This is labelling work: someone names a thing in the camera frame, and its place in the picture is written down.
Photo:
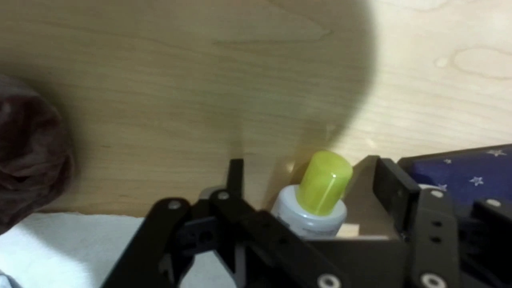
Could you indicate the white and yellow tube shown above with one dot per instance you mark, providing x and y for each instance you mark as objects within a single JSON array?
[{"x": 317, "y": 194}]

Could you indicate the navy star-print pouch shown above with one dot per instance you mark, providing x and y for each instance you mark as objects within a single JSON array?
[{"x": 464, "y": 176}]

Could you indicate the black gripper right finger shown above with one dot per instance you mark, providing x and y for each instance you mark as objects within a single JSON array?
[{"x": 437, "y": 229}]

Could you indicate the dark maroon cloth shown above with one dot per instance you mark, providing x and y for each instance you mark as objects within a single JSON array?
[{"x": 29, "y": 154}]

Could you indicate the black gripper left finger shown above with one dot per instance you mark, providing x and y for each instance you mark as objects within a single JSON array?
[{"x": 213, "y": 240}]

